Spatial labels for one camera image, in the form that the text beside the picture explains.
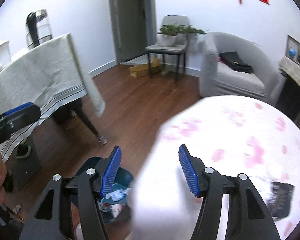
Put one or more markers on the potted green plant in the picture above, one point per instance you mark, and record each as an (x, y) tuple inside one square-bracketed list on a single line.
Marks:
[(173, 34)]

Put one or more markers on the dark blue trash bin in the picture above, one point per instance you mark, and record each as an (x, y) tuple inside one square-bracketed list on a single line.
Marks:
[(122, 180)]

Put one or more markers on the small blue globe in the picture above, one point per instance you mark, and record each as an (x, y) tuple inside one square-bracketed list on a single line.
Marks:
[(291, 53)]

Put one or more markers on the green striped tablecloth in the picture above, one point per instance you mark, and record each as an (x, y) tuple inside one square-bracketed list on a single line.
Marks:
[(49, 76)]

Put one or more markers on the grey door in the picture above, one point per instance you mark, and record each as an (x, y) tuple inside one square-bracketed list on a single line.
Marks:
[(134, 27)]

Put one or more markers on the black bag on armchair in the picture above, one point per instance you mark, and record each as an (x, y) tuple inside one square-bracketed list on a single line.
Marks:
[(232, 60)]

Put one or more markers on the clear plastic tissue wrapper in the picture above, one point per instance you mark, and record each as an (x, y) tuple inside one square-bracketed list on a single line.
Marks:
[(114, 202)]

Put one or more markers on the grey armchair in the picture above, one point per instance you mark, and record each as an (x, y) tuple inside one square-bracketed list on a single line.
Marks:
[(216, 78)]

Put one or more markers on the pink cartoon round tablecloth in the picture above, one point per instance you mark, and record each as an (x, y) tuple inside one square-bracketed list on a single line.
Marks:
[(233, 135)]

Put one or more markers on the cardboard box on floor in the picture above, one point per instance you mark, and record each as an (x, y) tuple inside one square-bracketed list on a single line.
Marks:
[(143, 69)]

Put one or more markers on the framed picture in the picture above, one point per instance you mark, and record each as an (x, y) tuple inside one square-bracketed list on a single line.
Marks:
[(292, 42)]

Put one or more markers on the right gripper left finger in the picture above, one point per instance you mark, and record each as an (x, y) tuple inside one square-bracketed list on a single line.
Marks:
[(94, 184)]

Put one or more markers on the beige fringed sideboard cloth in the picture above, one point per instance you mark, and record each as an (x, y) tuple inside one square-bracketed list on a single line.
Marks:
[(291, 68)]

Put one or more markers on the steel electric kettle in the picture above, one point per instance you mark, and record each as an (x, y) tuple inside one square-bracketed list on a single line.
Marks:
[(38, 29)]

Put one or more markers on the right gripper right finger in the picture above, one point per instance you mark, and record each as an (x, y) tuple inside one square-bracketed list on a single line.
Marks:
[(204, 182)]

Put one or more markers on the black face snack bag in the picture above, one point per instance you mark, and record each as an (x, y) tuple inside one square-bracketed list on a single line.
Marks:
[(279, 202)]

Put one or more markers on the grey dining chair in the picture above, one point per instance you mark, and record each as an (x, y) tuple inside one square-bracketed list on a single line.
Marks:
[(178, 50)]

